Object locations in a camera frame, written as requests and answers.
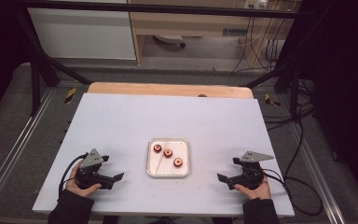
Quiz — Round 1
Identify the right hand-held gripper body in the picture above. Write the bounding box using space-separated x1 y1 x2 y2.
227 150 275 191

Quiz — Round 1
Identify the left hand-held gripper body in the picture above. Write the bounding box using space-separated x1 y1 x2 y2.
75 148 115 190

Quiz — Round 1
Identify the thin wooden skewer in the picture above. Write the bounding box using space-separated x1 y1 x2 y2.
155 143 171 175

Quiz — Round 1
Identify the square metal tray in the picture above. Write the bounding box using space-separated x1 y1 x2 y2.
145 137 191 179

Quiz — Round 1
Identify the person's left hand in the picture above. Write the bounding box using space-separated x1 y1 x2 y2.
64 161 103 199

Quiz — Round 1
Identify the person's right hand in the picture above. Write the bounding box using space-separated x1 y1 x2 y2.
234 179 272 201

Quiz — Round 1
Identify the yellow black tape strip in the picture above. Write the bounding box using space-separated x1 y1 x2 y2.
63 87 77 105
264 92 282 107

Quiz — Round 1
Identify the wooden table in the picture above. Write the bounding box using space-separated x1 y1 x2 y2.
87 81 255 100

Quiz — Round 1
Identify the white cabinet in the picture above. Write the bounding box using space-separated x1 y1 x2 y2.
27 0 137 61

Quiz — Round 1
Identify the office chair base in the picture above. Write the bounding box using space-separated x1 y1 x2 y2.
153 34 186 49

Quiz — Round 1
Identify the light wooden desk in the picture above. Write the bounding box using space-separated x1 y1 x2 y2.
127 0 302 68

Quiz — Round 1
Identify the white power strip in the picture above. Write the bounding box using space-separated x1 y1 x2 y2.
243 0 269 10

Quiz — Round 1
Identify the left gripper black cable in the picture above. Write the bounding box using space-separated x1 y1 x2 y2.
57 152 90 202

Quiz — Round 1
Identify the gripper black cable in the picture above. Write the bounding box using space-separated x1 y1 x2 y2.
260 167 324 217
57 152 90 202

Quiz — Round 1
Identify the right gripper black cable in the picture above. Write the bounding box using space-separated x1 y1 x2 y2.
260 167 324 217

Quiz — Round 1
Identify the aluminium floor rail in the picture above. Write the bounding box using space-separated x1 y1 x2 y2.
0 88 57 206
287 120 348 224

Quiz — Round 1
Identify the black metal frame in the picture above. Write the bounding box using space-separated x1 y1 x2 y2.
12 0 318 118

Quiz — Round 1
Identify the bundle of hanging cables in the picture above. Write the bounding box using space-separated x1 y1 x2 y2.
229 8 293 74

